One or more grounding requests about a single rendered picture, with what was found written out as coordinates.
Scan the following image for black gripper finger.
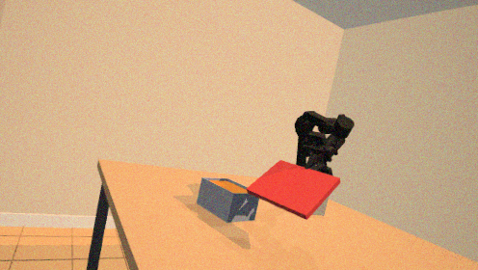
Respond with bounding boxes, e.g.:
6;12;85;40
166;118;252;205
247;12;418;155
310;163;328;172
305;147;325;170

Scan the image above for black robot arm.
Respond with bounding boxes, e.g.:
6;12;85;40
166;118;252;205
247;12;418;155
295;111;355;167

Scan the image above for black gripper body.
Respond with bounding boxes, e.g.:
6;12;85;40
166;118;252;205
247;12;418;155
306;131;338;176

